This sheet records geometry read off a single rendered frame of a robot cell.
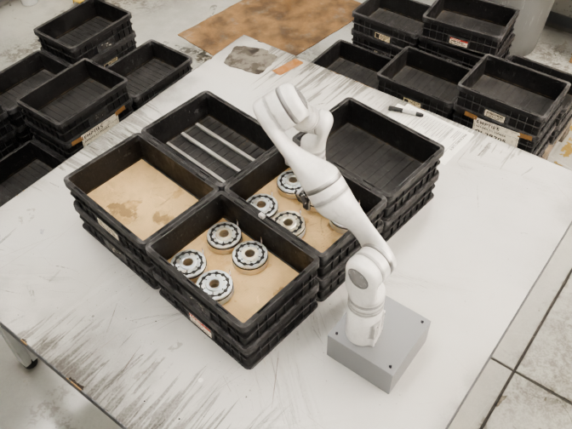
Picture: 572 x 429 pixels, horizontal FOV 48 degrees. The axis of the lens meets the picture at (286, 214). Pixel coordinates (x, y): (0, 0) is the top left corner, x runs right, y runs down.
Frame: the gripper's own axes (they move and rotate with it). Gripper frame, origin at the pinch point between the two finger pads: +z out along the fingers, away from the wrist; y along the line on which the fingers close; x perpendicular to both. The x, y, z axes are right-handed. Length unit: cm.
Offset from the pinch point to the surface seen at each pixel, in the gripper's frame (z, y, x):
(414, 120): 16, 70, 9
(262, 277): 4.5, -28.6, -6.4
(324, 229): 4.3, -3.3, -8.0
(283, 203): 4.2, -4.0, 8.6
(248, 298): 4.6, -36.4, -8.5
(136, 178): 4, -27, 52
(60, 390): 88, -79, 61
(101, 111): 35, 4, 127
